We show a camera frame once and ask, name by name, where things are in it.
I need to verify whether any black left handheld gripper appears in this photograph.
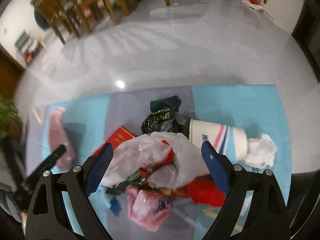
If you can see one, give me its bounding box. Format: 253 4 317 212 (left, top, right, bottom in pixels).
12 144 68 212

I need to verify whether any crumpled pink wrapper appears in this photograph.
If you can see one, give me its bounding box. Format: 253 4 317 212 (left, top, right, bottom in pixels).
125 186 171 232

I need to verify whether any wooden chair near left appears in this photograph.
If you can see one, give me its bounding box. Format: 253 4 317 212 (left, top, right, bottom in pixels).
31 0 80 44

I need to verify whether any beige striped paper cup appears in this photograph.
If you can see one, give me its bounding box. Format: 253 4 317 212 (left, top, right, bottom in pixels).
189 119 248 163

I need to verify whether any white wall cabinet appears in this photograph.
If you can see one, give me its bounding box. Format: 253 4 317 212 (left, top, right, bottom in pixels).
264 0 305 34

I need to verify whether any red gold snack wrapper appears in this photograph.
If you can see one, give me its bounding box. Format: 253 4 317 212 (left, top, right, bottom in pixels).
137 149 228 208

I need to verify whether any pink white printed wrapper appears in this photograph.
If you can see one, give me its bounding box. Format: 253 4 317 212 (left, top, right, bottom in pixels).
48 107 76 171

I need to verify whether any blue crumpled wrapper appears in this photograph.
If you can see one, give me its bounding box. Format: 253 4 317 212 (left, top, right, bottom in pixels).
107 195 122 216

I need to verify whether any dark green crumpled wrapper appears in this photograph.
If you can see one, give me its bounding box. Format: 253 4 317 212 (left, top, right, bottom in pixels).
141 95 186 134

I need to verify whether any stack of boxes by wall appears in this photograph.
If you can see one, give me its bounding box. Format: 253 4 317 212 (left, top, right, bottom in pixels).
15 30 44 65

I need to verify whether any dark glass door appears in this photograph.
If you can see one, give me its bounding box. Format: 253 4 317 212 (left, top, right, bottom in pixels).
291 0 319 82

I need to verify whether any red cigarette box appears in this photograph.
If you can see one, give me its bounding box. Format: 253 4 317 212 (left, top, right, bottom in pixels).
91 126 137 156

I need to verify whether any white translucent plastic bag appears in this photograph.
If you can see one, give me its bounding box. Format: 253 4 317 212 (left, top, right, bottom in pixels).
101 132 209 189

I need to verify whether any crumpled white tissue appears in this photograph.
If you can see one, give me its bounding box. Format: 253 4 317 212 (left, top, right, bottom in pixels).
242 134 278 169

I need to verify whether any green potted plant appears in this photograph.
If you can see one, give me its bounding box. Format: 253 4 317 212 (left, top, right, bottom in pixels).
0 96 23 140

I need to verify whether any brown wooden door left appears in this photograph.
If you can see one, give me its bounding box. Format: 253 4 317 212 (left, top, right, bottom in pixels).
0 45 25 99

